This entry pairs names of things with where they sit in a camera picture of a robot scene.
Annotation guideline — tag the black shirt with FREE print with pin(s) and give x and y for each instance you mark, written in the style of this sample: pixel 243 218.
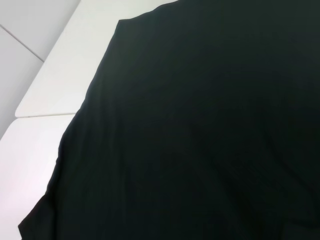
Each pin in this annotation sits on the black shirt with FREE print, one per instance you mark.
pixel 200 125

